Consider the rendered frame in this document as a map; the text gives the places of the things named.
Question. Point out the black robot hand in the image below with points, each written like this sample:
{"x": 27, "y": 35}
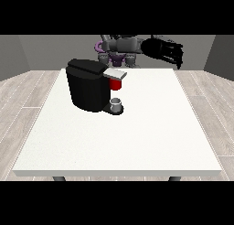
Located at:
{"x": 155, "y": 48}

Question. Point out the pale grey machine lid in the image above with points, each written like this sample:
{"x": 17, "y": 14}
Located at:
{"x": 115, "y": 72}

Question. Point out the red pod holder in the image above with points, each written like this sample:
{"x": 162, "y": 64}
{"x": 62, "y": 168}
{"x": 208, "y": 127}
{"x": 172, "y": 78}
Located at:
{"x": 114, "y": 84}

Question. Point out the black coffee machine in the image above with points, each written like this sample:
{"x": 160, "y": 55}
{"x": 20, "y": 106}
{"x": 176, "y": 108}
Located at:
{"x": 85, "y": 88}

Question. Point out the grey robot trunk purple rings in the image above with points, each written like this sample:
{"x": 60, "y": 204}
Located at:
{"x": 116, "y": 59}

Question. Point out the small grey cup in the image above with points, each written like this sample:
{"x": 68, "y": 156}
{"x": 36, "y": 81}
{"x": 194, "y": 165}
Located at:
{"x": 115, "y": 104}

